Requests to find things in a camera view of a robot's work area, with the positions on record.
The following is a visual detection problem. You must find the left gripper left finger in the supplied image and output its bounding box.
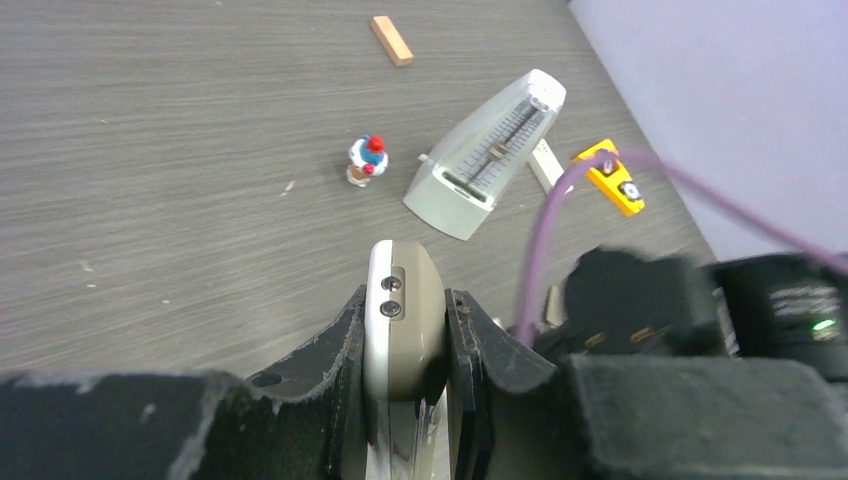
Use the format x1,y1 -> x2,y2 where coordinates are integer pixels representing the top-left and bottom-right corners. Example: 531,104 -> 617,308
1,289 -> 367,479

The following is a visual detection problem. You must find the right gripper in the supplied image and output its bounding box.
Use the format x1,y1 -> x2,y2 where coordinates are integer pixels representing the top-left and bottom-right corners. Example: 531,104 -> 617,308
534,248 -> 726,361

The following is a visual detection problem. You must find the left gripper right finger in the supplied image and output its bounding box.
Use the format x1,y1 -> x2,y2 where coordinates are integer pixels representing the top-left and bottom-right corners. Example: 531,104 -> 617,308
445,290 -> 847,479

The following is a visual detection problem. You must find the grey rounded remote control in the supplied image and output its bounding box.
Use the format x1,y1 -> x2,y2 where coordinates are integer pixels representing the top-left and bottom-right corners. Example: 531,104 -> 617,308
362,240 -> 447,479

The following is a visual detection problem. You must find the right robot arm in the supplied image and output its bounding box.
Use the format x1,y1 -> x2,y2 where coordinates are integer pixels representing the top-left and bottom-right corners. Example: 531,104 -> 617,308
534,248 -> 847,383

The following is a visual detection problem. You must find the small white remote control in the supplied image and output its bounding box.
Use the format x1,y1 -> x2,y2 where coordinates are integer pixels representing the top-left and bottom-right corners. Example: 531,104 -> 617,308
528,139 -> 564,194

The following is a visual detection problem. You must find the yellow triangle toy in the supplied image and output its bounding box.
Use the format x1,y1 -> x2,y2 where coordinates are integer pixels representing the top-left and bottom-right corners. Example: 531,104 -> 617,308
573,139 -> 645,217

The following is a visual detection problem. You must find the small red blue figurine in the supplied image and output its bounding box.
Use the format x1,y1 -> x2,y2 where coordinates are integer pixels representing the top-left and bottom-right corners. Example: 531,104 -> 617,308
346,135 -> 389,188

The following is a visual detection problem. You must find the small wooden block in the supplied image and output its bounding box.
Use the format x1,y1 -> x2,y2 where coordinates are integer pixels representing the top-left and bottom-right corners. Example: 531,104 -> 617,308
370,16 -> 414,67

